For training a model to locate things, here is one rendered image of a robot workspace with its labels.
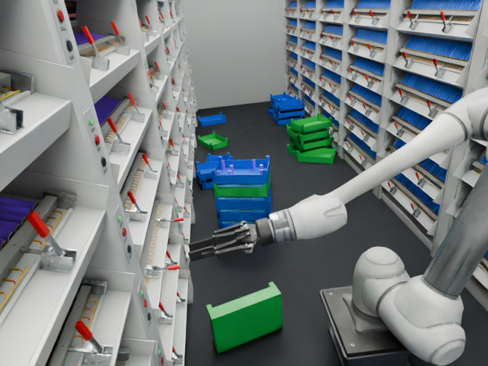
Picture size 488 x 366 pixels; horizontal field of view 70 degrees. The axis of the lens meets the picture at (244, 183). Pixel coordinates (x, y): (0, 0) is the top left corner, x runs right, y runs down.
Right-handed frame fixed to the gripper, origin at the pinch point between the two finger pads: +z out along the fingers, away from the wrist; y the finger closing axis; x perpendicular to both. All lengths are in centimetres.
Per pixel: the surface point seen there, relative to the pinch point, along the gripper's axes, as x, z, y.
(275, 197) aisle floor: 74, -36, -137
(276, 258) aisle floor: 72, -23, -71
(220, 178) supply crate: 25, -5, -92
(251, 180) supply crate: 29, -21, -87
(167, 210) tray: 8.8, 15.9, -43.1
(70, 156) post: -41.8, 10.4, 21.9
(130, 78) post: -42, 12, -48
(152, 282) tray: 8.1, 17.2, -1.9
